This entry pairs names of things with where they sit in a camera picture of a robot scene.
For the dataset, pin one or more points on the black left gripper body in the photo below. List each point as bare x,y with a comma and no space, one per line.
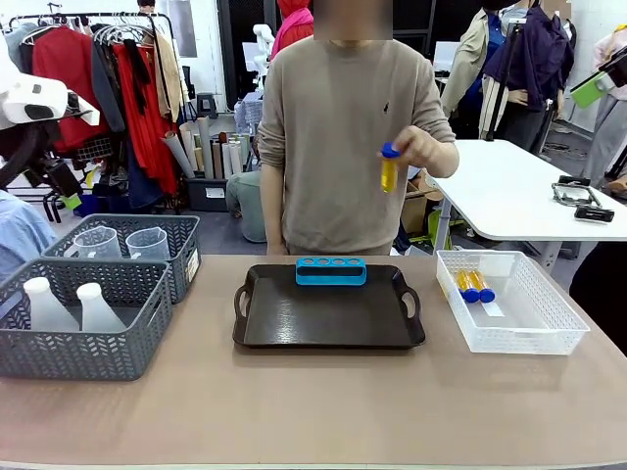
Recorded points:
56,176

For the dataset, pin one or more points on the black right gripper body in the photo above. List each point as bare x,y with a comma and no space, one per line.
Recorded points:
618,72

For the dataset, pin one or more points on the clear plastic measuring beaker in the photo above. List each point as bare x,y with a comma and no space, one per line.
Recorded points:
95,243
147,243

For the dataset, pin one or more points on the white plastic conical flask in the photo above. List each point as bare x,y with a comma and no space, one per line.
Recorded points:
46,308
100,311

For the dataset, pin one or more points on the yellow tube with blue cap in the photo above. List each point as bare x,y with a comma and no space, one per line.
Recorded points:
389,172
465,285
481,285

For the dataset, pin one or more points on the person's left hand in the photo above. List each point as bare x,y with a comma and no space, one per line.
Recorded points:
428,152

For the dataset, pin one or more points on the person's right hand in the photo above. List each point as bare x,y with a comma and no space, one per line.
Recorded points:
276,249

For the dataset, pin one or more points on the person in blue shirt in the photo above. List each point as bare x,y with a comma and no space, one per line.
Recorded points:
22,230

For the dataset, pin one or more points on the mannequin with navy shirt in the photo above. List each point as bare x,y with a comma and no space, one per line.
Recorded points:
534,63

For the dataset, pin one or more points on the red hanging dress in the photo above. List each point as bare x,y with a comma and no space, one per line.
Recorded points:
147,127

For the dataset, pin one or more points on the red hanging jacket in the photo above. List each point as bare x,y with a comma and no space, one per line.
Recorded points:
66,63

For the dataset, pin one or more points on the gray basket with beakers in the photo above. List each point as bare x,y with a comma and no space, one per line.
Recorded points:
181,235

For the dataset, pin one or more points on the mannequin with beige coat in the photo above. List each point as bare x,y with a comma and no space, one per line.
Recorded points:
470,73

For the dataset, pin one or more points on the black rectangular device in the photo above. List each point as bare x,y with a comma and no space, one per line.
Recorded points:
593,214

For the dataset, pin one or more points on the white background table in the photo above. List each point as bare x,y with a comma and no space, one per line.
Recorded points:
509,191

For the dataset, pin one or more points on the black storage bin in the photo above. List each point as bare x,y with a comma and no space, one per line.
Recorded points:
206,195

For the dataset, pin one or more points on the bundle of paper rolls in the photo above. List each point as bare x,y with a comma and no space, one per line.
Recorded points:
210,152

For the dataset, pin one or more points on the gray basket with flasks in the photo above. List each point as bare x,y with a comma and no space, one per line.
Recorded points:
73,352

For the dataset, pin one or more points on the beige hanging garment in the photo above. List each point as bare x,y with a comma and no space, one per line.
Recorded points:
169,73

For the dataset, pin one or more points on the crouching person in green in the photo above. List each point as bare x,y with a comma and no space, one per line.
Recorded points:
247,205

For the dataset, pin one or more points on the black clothes rack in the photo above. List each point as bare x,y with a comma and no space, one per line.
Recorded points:
161,29

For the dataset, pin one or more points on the brown cardboard box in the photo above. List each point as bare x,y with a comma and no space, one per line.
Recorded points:
416,205

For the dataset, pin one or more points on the black chair back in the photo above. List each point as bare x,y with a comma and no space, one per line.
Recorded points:
602,298

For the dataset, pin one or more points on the white perforated plastic basket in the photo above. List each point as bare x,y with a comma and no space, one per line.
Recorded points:
539,318

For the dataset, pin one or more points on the white paper label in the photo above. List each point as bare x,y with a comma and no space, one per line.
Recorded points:
493,309

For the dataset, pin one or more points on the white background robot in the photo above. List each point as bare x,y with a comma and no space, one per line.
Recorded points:
262,49

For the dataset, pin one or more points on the person in beige sweater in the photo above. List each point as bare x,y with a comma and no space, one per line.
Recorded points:
338,147

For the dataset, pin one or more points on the blue test tube rack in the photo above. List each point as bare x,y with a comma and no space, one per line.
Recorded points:
331,276

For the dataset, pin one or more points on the black serving tray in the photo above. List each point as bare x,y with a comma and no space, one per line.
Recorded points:
328,313

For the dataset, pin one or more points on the person in red hood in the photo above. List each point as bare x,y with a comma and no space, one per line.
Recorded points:
294,27

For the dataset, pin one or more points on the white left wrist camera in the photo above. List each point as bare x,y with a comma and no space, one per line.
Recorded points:
34,100

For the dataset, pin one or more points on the black metal clamp frame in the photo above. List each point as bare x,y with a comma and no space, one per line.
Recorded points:
575,192

